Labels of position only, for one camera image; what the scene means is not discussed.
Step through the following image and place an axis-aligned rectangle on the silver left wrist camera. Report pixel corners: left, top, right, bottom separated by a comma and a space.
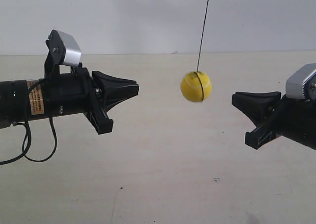
44, 29, 81, 79

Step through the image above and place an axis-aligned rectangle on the black hanging string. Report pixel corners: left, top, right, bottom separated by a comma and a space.
196, 0, 212, 101

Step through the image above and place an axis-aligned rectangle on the yellow tennis ball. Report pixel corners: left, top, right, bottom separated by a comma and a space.
180, 71, 212, 102

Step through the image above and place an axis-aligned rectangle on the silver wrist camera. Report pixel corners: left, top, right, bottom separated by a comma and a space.
285, 63, 316, 99
44, 29, 81, 79

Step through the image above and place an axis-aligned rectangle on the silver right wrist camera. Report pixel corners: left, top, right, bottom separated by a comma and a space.
285, 63, 316, 99

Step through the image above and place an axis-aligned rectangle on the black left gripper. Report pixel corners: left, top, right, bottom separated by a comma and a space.
26, 67, 140, 135

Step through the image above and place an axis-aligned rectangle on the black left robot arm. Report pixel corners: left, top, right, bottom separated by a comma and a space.
0, 67, 139, 134

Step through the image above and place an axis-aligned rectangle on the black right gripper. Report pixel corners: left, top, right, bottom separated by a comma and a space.
231, 91, 316, 150

